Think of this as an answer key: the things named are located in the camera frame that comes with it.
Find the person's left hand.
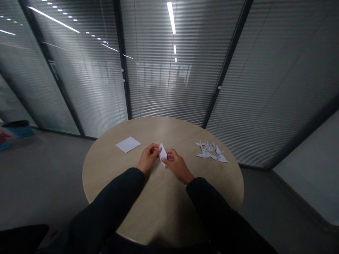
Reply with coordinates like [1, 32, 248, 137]
[136, 143, 162, 175]

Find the person's right hand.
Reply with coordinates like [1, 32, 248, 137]
[161, 149, 195, 185]

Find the white origami paper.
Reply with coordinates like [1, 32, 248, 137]
[158, 143, 169, 169]

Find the round wooden table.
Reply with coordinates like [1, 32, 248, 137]
[82, 116, 244, 246]

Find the pile of white paper cranes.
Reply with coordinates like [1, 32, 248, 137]
[195, 139, 230, 163]

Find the white square paper sheet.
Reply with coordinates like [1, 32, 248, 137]
[115, 136, 141, 154]

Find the glass partition with blinds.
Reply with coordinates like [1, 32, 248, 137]
[0, 0, 339, 171]

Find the blue bin with black bag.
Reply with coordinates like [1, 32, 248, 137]
[1, 120, 35, 139]

